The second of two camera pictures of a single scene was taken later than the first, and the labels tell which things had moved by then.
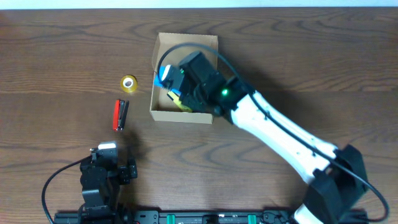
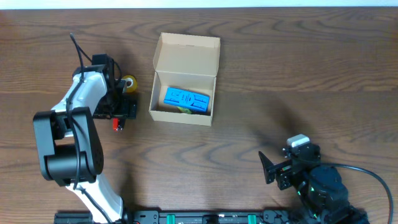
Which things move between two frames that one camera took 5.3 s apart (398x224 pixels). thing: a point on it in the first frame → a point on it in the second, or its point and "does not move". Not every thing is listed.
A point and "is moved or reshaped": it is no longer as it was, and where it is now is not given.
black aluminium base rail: (117, 216) does not move
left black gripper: (129, 172) → (127, 108)
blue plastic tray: (157, 79) is moved or reshaped
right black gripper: (191, 103) → (283, 169)
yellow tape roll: (129, 83) does not move
